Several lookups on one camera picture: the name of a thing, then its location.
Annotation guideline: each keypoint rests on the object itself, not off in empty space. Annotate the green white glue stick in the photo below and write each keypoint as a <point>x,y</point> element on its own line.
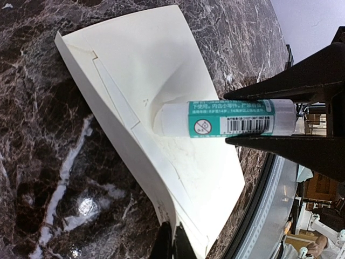
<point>226,118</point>

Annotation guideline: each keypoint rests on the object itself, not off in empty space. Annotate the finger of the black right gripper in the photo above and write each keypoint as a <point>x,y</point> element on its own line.
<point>324,155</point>

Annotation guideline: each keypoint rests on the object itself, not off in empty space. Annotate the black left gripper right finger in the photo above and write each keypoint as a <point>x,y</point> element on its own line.
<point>320,77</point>

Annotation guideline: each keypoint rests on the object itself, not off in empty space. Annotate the cream paper envelope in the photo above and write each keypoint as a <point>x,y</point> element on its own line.
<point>126,68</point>

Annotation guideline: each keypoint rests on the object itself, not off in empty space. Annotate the white slotted cable duct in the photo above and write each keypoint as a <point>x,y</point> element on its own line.
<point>264,233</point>

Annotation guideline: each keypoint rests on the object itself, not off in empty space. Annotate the black curved front rail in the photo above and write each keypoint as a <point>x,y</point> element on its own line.
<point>244,226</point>

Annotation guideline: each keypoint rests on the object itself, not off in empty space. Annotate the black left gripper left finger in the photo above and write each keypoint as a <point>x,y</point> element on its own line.
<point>169,245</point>

